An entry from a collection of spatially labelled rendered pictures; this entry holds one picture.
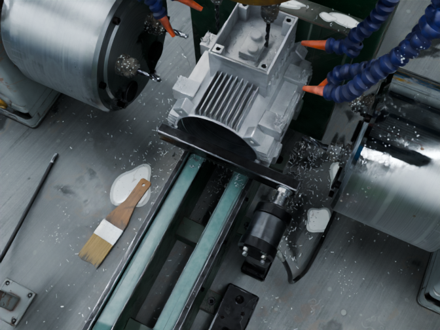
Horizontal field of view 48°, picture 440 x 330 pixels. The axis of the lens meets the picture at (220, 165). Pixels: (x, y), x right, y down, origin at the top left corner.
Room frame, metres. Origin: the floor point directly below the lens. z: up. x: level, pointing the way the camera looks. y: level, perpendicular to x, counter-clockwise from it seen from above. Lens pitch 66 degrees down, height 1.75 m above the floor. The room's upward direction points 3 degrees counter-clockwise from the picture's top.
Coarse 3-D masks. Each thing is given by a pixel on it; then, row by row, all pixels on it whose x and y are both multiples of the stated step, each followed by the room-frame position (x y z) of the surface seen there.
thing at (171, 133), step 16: (160, 128) 0.40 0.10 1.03; (176, 128) 0.40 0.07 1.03; (176, 144) 0.38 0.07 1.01; (192, 144) 0.37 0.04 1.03; (208, 144) 0.37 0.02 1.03; (224, 160) 0.34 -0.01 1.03; (240, 160) 0.34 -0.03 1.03; (256, 160) 0.34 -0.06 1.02; (256, 176) 0.31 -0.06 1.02; (272, 176) 0.31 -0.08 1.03; (288, 176) 0.30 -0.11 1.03; (288, 192) 0.28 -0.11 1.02
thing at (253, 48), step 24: (240, 24) 0.54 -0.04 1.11; (264, 24) 0.54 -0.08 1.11; (288, 24) 0.51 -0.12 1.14; (216, 48) 0.47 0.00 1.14; (240, 48) 0.48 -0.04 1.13; (264, 48) 0.49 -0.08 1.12; (288, 48) 0.49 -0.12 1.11; (240, 72) 0.44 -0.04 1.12; (264, 72) 0.43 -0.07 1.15; (264, 96) 0.42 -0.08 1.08
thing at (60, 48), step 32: (32, 0) 0.58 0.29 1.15; (64, 0) 0.57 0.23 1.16; (96, 0) 0.56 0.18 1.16; (128, 0) 0.58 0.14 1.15; (32, 32) 0.54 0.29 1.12; (64, 32) 0.52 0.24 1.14; (96, 32) 0.51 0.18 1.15; (128, 32) 0.55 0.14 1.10; (160, 32) 0.58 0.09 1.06; (32, 64) 0.51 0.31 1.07; (64, 64) 0.49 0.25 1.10; (96, 64) 0.48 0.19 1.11; (128, 64) 0.50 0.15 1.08; (96, 96) 0.46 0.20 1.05; (128, 96) 0.50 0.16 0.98
